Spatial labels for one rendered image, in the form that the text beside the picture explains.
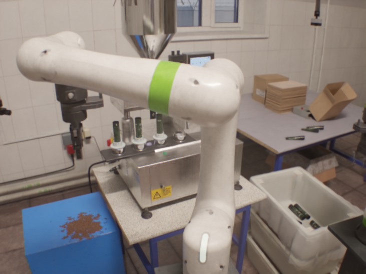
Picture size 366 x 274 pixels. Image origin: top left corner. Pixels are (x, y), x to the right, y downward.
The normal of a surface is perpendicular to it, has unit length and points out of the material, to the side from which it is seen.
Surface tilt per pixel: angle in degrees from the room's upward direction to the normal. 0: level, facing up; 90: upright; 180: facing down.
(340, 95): 90
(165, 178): 90
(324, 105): 90
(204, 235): 14
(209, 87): 56
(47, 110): 90
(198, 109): 99
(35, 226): 0
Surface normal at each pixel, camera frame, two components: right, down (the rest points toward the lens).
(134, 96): -0.39, 0.60
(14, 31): 0.46, 0.36
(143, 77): -0.23, -0.14
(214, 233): 0.14, -0.81
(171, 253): 0.00, -0.91
